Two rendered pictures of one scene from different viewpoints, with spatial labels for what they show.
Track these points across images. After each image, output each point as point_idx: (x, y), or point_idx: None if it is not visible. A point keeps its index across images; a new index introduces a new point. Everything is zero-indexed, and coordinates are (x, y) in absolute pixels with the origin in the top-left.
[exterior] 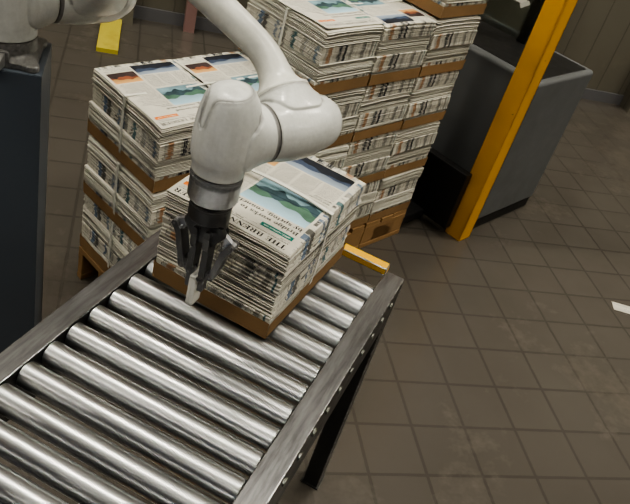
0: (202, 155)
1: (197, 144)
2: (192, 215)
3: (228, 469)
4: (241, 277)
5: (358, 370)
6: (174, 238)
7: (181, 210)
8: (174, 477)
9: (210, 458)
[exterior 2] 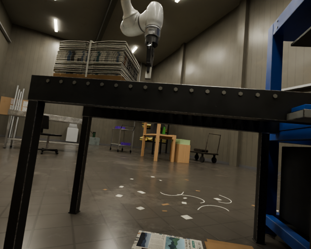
0: (162, 21)
1: (162, 17)
2: (157, 42)
3: (71, 229)
4: (133, 77)
5: (88, 140)
6: (124, 63)
7: (128, 50)
8: (79, 243)
9: (63, 234)
